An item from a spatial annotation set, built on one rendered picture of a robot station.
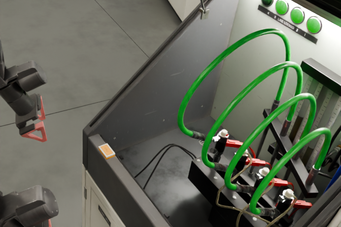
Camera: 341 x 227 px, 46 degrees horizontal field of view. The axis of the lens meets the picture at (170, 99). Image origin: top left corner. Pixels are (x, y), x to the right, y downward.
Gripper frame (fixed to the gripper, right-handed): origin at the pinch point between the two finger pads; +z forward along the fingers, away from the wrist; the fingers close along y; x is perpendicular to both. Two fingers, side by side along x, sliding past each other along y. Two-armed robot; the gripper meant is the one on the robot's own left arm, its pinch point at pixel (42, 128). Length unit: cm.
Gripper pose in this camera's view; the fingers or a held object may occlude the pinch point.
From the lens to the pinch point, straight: 127.0
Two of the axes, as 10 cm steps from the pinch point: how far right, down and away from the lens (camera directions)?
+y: -2.7, -6.2, 7.4
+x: -9.1, 4.2, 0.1
